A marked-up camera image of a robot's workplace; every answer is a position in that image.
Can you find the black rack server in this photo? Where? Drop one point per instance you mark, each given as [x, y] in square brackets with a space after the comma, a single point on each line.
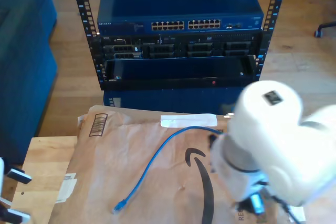
[181, 48]

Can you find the black rack frame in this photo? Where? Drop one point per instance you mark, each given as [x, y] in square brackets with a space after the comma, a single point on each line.
[80, 3]

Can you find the black rack shelf tray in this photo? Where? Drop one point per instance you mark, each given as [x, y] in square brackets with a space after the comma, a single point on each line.
[170, 82]

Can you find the black office chair base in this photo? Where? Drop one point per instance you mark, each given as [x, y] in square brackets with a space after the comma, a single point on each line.
[319, 33]

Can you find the brown paper mailer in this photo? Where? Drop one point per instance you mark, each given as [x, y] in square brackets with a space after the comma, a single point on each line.
[157, 187]

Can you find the blue sofa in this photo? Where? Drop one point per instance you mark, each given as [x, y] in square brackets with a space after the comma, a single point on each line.
[23, 77]

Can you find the blue network switch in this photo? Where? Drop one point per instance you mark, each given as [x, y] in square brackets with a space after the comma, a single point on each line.
[178, 1]

